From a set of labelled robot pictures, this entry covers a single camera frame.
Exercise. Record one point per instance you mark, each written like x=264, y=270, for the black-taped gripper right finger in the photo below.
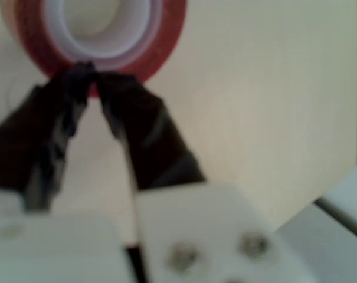
x=154, y=141

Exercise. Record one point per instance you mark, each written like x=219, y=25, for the black-taped gripper left finger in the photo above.
x=24, y=141

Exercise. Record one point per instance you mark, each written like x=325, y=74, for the small red tape roll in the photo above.
x=166, y=44

